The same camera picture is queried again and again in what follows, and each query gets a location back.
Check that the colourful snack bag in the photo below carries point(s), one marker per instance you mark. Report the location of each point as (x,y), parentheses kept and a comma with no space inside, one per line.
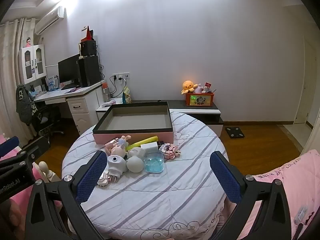
(127,95)

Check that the black white tv cabinet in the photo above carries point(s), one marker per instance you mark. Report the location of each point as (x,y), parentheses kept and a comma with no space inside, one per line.
(195,108)

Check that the printed flat packet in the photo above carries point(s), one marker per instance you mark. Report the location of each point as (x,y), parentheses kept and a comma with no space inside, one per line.
(111,103)

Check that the small red card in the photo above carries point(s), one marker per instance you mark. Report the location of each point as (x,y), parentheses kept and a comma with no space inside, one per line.
(208,84)

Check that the red triangular ornament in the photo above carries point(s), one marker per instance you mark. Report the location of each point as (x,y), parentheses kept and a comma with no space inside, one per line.
(88,35)

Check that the black office chair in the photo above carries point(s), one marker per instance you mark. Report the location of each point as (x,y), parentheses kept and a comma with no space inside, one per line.
(47,120)

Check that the pink brick toy house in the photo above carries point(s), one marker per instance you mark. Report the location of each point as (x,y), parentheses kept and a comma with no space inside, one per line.
(170,151)

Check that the white round plug device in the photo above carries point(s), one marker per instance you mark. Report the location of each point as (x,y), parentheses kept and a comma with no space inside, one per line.
(115,166)

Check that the large pink box black rim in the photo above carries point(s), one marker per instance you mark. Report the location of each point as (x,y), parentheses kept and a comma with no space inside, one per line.
(135,118)

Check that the orange octopus plush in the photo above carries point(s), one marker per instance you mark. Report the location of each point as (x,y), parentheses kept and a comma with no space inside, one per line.
(188,86)

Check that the black speaker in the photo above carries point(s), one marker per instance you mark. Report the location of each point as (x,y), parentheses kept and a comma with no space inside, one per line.
(88,48)

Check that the grey printed jacket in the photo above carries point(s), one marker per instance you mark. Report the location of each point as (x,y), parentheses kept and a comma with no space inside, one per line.
(22,100)

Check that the red printed storage box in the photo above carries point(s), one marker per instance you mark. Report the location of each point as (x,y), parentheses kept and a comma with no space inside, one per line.
(200,100)

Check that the blue white box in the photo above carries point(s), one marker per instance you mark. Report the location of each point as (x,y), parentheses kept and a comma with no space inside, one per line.
(52,83)

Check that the white wall socket strip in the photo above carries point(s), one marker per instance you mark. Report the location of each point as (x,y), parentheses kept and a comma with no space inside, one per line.
(120,76)

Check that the pink printed quilt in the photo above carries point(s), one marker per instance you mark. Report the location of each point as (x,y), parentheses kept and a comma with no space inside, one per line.
(300,175)

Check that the black keyboard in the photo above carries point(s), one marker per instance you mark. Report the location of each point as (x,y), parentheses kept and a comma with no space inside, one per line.
(70,87)

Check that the black computer tower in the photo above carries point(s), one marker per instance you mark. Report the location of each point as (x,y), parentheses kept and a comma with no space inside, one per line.
(89,71)

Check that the small white side cabinet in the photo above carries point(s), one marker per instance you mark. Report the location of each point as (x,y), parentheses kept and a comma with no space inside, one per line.
(102,115)

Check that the black computer monitor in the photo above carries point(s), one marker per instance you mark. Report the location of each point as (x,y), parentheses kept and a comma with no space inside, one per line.
(68,71)

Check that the white door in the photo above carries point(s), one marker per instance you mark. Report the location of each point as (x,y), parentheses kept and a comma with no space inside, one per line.
(308,85)

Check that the pale grey round ball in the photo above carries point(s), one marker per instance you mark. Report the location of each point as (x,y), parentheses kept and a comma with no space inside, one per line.
(135,165)

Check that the pink bed sheet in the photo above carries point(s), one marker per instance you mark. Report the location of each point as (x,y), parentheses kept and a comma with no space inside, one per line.
(15,202)

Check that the small pink white brick toy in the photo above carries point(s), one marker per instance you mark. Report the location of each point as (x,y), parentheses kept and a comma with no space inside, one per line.
(103,180)

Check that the white air conditioner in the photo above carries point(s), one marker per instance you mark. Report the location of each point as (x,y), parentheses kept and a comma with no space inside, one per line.
(48,21)

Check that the white glass door cabinet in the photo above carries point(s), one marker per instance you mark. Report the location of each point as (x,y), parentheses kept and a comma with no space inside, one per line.
(30,65)

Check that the clear blue plastic container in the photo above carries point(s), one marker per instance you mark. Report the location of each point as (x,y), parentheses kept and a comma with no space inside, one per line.
(155,163)

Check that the pastel rabbit figure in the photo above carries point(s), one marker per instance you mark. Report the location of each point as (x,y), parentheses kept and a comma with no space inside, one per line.
(119,150)

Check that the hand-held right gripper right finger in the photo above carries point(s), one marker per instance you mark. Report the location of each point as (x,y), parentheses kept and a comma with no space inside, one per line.
(225,177)

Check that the black body scale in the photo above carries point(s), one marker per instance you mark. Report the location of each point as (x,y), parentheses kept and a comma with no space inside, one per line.
(234,132)

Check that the bottle with orange cap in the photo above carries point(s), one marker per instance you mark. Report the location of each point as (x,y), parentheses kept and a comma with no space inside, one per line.
(106,92)

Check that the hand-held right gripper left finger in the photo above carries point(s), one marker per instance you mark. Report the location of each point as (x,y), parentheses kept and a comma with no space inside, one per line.
(92,177)

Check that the beige curtain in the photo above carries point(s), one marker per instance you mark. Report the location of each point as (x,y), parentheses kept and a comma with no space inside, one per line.
(10,80)

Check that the white desk with drawers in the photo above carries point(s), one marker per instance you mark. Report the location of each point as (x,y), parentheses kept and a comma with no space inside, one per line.
(82,105)

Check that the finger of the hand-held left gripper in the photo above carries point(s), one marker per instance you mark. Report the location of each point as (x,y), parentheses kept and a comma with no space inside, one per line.
(10,145)
(37,150)

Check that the white power adapter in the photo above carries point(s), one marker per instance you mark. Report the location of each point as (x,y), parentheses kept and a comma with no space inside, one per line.
(150,147)

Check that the yellow highlighter pen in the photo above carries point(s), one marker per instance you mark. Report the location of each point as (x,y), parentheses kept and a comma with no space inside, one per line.
(145,141)

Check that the wooden bed post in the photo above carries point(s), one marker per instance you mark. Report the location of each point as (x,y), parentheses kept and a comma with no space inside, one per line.
(43,167)

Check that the pink plush toy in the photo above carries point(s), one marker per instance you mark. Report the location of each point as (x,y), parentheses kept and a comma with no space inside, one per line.
(199,89)

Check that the small doll figure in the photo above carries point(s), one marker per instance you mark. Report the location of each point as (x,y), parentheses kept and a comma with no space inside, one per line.
(29,42)

